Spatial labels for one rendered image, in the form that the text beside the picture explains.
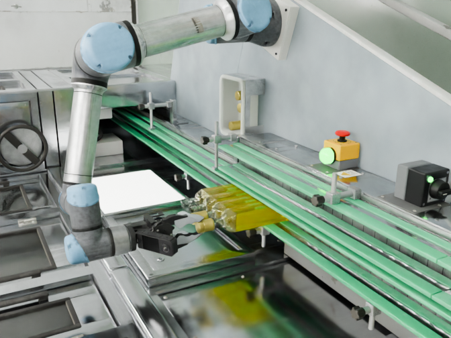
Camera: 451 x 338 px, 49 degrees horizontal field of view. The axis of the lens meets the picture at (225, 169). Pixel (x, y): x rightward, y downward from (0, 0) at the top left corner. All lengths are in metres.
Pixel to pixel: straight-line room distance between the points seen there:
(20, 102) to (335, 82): 1.41
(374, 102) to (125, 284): 0.81
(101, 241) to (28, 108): 1.19
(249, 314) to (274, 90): 0.78
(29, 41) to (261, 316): 4.16
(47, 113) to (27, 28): 2.78
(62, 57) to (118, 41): 3.90
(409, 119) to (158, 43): 0.64
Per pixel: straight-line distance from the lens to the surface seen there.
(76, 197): 1.25
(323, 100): 1.50
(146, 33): 1.29
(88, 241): 1.26
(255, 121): 1.77
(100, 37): 1.24
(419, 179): 1.16
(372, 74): 1.35
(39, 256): 1.67
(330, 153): 1.35
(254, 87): 1.74
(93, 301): 1.40
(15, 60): 5.08
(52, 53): 5.11
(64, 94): 2.34
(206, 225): 1.36
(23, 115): 2.35
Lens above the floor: 1.69
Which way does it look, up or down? 27 degrees down
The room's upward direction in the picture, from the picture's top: 99 degrees counter-clockwise
